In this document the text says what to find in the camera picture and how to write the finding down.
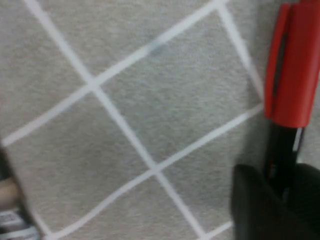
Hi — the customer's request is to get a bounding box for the grey checked tablecloth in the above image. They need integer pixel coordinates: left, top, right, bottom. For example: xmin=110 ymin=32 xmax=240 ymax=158
xmin=0 ymin=0 xmax=320 ymax=240

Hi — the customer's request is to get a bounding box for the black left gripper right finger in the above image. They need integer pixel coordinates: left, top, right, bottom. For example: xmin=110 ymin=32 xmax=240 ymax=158
xmin=283 ymin=162 xmax=320 ymax=227

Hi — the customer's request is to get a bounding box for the red and black marker pen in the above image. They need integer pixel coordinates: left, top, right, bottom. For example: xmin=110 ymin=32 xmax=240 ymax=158
xmin=263 ymin=0 xmax=320 ymax=200

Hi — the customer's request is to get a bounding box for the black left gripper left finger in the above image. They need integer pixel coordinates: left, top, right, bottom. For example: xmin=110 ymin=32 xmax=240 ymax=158
xmin=231 ymin=163 xmax=320 ymax=240

